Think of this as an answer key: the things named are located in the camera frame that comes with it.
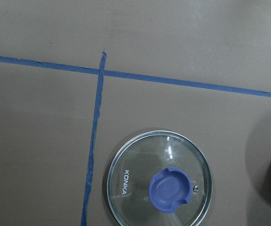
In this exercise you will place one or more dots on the glass pot lid blue knob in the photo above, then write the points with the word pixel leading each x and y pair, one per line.
pixel 159 178

